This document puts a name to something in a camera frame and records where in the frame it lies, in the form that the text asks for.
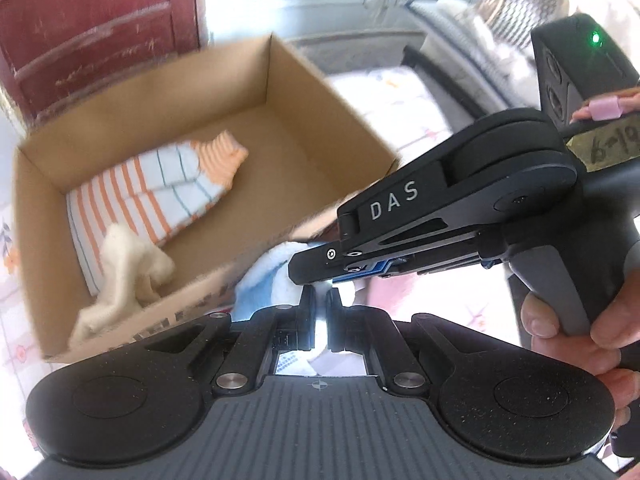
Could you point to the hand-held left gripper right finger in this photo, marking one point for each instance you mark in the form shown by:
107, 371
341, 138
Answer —
334, 325

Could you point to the white and blue towel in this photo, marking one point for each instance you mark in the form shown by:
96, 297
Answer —
265, 280

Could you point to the person's right hand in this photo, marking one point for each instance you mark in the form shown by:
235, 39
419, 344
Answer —
615, 350

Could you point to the floral checked bed sheet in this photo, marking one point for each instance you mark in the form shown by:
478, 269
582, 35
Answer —
390, 105

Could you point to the cream cloth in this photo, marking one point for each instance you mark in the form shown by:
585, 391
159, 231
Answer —
125, 265

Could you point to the brown cardboard box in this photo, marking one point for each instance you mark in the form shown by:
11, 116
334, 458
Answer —
310, 125

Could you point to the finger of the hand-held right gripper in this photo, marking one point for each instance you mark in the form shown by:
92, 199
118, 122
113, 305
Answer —
400, 195
440, 262

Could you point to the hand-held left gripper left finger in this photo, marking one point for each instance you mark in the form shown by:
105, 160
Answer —
305, 321

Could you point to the orange striped white cloth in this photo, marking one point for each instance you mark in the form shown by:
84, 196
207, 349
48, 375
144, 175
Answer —
150, 195

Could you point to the red wooden door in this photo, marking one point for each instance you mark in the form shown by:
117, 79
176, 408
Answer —
75, 20

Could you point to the checkered pillow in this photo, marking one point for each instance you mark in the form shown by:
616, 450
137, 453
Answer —
525, 10

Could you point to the white fluffy blanket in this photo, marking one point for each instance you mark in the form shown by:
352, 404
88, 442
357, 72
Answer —
500, 65

